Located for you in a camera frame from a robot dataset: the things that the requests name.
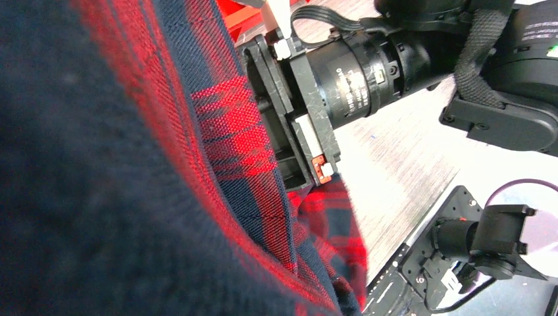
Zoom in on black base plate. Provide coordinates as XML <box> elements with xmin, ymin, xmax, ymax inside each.
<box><xmin>363</xmin><ymin>186</ymin><xmax>482</xmax><ymax>316</ymax></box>

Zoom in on red plastic bin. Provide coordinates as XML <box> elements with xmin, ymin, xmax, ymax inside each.
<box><xmin>217</xmin><ymin>0</ymin><xmax>307</xmax><ymax>43</ymax></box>

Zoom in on dark plaid garment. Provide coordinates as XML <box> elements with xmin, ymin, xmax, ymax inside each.
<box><xmin>1</xmin><ymin>1</ymin><xmax>367</xmax><ymax>315</ymax></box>

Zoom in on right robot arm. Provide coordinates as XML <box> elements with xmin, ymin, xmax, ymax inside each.
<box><xmin>238</xmin><ymin>1</ymin><xmax>557</xmax><ymax>192</ymax></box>

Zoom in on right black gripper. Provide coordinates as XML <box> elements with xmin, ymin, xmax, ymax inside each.
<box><xmin>238</xmin><ymin>35</ymin><xmax>340</xmax><ymax>192</ymax></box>

